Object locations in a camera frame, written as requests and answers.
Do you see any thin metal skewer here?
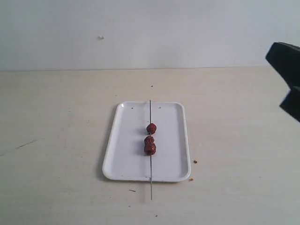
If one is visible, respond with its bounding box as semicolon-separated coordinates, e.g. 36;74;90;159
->
149;99;153;201

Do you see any white rectangular tray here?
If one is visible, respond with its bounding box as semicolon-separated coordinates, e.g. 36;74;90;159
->
102;101;191;182

